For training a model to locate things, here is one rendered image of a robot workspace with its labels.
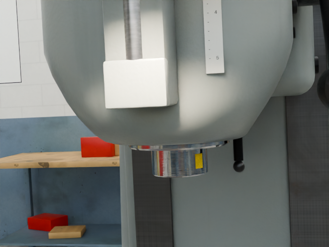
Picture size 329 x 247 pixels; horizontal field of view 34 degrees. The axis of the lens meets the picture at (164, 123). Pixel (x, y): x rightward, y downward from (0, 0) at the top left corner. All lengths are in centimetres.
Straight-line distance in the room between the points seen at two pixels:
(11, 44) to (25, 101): 55
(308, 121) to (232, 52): 46
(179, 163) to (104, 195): 457
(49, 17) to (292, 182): 52
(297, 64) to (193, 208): 37
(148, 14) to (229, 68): 7
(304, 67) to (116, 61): 26
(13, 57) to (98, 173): 135
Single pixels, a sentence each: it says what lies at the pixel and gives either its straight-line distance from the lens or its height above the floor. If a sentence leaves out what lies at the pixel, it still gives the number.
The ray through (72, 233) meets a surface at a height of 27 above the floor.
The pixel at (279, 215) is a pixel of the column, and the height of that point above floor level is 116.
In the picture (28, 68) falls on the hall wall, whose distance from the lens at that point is 521.
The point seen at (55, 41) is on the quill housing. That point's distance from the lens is 41.
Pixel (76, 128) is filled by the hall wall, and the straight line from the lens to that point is 501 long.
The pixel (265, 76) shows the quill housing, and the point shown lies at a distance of 38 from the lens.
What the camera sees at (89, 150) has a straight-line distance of 437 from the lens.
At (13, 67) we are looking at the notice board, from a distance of 527.
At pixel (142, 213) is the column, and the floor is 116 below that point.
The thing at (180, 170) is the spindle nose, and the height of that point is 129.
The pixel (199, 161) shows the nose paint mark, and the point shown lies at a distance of 45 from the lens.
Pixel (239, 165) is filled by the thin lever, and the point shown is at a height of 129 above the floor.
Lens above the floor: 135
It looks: 3 degrees down
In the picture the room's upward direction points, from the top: 3 degrees counter-clockwise
